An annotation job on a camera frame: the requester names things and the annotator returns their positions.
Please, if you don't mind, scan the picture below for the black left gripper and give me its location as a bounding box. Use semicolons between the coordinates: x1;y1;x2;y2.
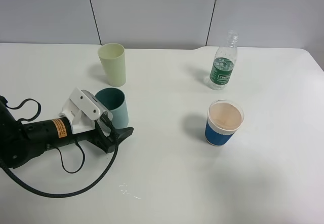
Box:
73;121;134;153

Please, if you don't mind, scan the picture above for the clear bottle green label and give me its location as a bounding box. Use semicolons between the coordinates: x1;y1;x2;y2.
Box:
209;30;238;90

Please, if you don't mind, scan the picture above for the teal blue plastic cup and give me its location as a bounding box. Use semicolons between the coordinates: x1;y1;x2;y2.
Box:
95;88;129;129

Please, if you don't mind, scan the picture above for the black left camera cable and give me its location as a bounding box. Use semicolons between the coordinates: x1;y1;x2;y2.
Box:
0;116;119;198

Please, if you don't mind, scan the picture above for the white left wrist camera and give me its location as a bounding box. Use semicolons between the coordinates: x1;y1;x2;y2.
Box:
59;87;113;134

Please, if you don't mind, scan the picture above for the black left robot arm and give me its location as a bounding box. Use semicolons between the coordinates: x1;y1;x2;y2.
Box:
1;96;134;169

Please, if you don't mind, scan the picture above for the pale yellow plastic cup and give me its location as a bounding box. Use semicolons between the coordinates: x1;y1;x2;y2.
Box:
98;43;126;87

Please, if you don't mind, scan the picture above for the blue sleeved paper cup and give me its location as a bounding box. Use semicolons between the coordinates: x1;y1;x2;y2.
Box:
205;100;245;146

